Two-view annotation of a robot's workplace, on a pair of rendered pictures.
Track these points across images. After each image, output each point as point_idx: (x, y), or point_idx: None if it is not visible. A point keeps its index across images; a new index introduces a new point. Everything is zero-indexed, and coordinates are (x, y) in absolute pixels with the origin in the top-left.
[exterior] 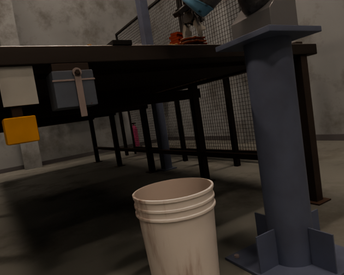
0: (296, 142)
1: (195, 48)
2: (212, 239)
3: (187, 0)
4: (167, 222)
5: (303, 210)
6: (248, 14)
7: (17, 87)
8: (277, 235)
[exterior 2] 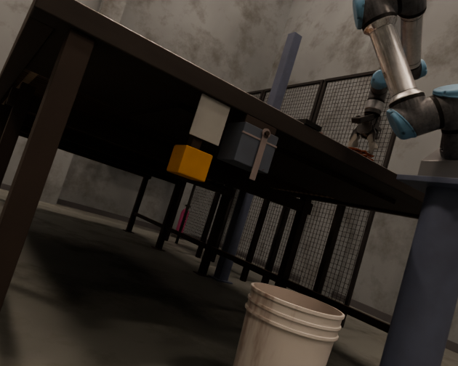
0: (449, 311)
1: (370, 164)
2: None
3: (397, 118)
4: (289, 332)
5: None
6: (447, 158)
7: (209, 121)
8: None
